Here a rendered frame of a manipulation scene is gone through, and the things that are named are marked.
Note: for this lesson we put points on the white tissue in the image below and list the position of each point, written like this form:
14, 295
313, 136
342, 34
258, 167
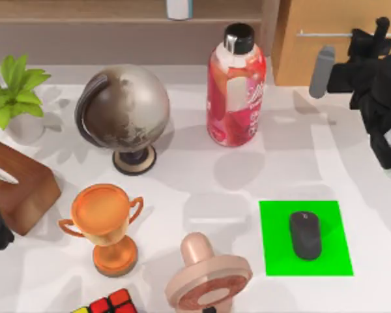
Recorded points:
3, 174

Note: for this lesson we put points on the colourful puzzle cube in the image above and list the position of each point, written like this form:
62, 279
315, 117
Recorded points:
112, 301

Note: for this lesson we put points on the black computer mouse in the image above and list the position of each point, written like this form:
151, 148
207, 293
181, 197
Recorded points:
304, 234

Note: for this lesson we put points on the pink desk fan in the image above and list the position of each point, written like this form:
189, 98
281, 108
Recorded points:
211, 277

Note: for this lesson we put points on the green square mat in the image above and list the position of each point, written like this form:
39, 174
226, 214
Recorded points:
329, 257

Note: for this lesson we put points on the orange trophy cup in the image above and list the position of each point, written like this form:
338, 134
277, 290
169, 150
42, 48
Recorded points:
101, 215

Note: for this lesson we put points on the wooden cupboard door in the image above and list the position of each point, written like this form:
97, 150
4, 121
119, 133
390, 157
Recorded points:
299, 62

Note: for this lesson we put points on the wooden open shelf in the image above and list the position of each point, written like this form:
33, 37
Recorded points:
117, 39

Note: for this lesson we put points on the red bottle black cap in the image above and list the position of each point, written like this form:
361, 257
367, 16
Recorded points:
236, 98

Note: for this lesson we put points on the green potted plant white pot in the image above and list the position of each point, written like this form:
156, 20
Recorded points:
13, 94

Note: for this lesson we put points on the grey brown desk globe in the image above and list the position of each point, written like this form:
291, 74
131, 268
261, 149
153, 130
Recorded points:
130, 104

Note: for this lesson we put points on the white and blue container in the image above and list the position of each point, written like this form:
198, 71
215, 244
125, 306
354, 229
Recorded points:
179, 9

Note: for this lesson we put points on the brown wooden tissue box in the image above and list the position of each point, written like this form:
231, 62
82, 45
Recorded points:
23, 192

